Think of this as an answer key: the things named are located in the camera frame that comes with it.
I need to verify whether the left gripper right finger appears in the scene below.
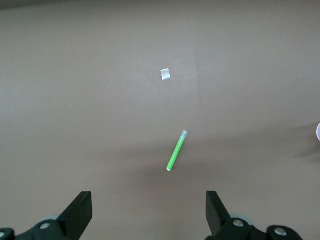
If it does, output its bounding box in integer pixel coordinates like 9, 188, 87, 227
206, 190, 267, 240

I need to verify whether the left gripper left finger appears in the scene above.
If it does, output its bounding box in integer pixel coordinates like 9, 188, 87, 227
14, 191, 94, 240

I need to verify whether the green marker pen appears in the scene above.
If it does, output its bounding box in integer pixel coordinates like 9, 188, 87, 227
165, 129, 189, 173

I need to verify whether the small square tape patch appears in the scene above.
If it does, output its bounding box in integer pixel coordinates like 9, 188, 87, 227
160, 67, 172, 81

